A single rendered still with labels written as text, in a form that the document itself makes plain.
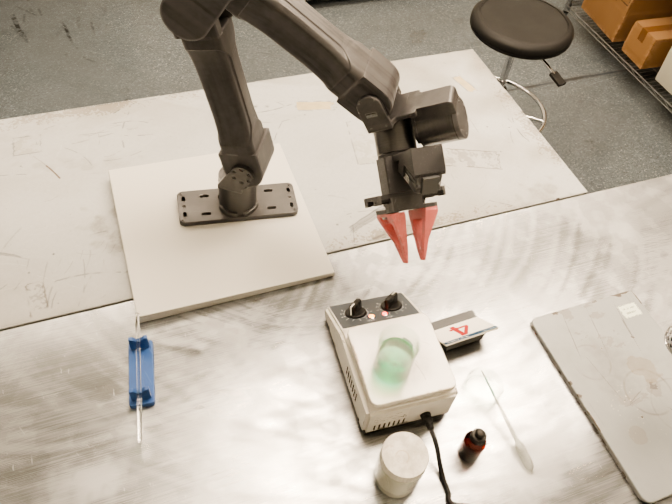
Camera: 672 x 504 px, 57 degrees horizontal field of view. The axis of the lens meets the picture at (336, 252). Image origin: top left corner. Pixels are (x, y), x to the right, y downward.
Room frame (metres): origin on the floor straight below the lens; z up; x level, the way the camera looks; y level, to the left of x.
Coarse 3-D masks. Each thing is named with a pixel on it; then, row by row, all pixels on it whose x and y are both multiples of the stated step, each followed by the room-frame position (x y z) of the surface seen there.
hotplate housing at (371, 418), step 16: (336, 320) 0.49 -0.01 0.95; (336, 336) 0.47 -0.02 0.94; (352, 352) 0.43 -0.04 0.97; (352, 368) 0.41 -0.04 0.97; (352, 384) 0.40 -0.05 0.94; (352, 400) 0.39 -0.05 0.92; (368, 400) 0.36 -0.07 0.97; (416, 400) 0.37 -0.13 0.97; (432, 400) 0.38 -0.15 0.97; (448, 400) 0.38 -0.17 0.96; (368, 416) 0.35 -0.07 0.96; (384, 416) 0.35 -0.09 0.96; (400, 416) 0.36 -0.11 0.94; (416, 416) 0.37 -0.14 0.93; (432, 416) 0.38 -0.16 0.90
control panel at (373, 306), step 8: (384, 296) 0.56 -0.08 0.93; (400, 296) 0.56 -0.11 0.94; (344, 304) 0.53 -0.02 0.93; (368, 304) 0.53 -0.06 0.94; (376, 304) 0.53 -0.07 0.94; (408, 304) 0.53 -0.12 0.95; (336, 312) 0.51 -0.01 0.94; (344, 312) 0.51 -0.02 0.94; (368, 312) 0.51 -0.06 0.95; (376, 312) 0.51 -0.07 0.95; (392, 312) 0.51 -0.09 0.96; (400, 312) 0.51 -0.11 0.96; (408, 312) 0.51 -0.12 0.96; (416, 312) 0.51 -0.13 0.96; (344, 320) 0.49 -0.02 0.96; (352, 320) 0.49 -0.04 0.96; (360, 320) 0.49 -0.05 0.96; (368, 320) 0.49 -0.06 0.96; (376, 320) 0.49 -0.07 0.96; (344, 328) 0.47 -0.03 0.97
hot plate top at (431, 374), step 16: (384, 320) 0.48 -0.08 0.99; (400, 320) 0.48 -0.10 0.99; (416, 320) 0.48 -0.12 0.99; (352, 336) 0.44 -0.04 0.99; (368, 336) 0.45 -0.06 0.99; (432, 336) 0.46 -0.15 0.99; (368, 352) 0.42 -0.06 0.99; (432, 352) 0.44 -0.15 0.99; (368, 368) 0.40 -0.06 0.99; (416, 368) 0.41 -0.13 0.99; (432, 368) 0.41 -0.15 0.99; (448, 368) 0.41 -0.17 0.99; (368, 384) 0.38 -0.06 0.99; (384, 384) 0.38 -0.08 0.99; (400, 384) 0.38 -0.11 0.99; (416, 384) 0.38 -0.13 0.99; (432, 384) 0.39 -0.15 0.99; (448, 384) 0.39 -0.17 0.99; (384, 400) 0.36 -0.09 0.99; (400, 400) 0.36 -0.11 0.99
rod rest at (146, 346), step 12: (144, 336) 0.43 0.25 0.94; (132, 348) 0.42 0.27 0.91; (144, 348) 0.43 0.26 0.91; (132, 360) 0.41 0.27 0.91; (144, 360) 0.41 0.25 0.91; (132, 372) 0.39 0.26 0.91; (144, 372) 0.39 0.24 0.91; (132, 384) 0.37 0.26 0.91; (144, 384) 0.37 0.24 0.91; (132, 396) 0.35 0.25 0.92; (144, 396) 0.35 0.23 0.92; (132, 408) 0.34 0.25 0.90
